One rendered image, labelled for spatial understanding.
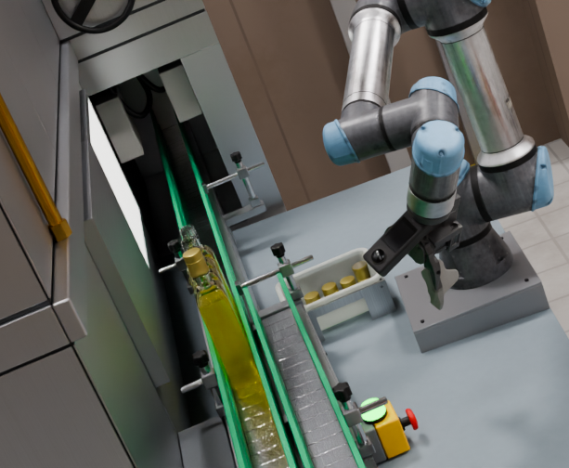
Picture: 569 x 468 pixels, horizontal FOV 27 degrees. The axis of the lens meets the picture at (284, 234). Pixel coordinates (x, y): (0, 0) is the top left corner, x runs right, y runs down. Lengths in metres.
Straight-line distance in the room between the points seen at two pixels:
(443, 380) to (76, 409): 0.87
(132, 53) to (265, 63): 1.65
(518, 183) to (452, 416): 0.47
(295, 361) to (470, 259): 0.42
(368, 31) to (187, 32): 1.05
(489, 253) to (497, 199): 0.13
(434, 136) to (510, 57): 3.06
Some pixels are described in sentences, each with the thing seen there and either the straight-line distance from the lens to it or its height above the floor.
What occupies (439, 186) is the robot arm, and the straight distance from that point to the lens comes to 1.78.
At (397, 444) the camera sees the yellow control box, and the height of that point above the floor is 0.78.
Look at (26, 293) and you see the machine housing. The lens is 1.50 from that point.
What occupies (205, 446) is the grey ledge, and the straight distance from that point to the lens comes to 2.07.
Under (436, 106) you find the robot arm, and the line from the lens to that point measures 1.83.
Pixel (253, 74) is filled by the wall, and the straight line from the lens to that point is 4.67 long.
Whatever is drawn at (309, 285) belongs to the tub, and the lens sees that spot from 2.61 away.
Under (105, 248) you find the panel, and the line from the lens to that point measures 1.98.
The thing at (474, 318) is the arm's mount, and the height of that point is 0.78.
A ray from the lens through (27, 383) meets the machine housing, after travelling 1.56.
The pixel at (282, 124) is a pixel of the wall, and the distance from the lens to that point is 4.73.
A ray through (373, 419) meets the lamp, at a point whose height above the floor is 0.83.
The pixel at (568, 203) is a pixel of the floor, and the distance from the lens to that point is 4.41.
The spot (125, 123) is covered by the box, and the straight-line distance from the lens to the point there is 3.24.
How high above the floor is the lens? 1.95
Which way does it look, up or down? 23 degrees down
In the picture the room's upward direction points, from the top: 22 degrees counter-clockwise
